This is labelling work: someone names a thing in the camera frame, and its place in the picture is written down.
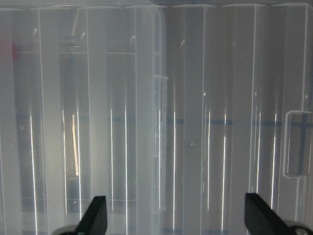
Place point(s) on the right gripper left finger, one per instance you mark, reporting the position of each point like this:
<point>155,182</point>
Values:
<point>95,219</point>

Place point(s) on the clear plastic storage box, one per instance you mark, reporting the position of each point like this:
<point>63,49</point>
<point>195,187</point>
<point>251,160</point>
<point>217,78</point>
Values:
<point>82,114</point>

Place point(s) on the clear plastic box lid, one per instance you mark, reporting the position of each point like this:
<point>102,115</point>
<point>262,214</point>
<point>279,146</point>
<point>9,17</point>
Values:
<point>239,112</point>

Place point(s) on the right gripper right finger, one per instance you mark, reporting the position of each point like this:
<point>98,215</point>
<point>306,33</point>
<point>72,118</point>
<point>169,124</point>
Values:
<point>260,219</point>

